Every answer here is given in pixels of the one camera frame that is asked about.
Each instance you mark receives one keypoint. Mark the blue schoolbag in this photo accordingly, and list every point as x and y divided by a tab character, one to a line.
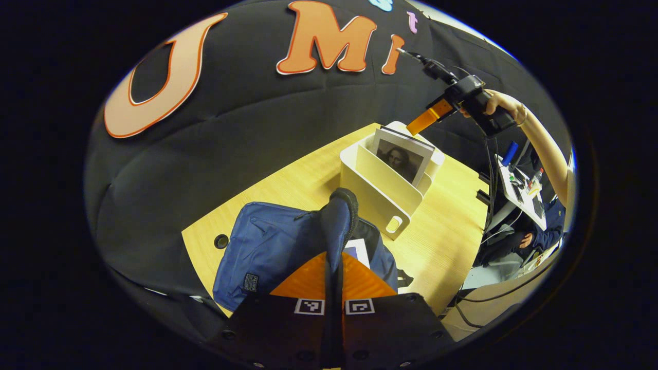
267	246

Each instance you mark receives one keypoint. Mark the white side desk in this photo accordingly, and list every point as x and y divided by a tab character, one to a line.
514	192

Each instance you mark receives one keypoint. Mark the black backdrop cloth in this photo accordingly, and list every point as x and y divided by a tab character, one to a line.
257	128

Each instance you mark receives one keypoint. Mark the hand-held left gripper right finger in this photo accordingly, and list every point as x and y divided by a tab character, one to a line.
390	334

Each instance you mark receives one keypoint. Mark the white cover book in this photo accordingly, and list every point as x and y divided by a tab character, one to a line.
406	154

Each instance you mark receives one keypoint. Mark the white bookshelf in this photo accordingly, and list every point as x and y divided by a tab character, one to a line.
370	190

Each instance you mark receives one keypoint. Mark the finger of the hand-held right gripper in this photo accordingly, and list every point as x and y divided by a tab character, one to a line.
429	117

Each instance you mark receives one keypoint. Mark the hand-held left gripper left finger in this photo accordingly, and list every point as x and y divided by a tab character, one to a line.
277	334

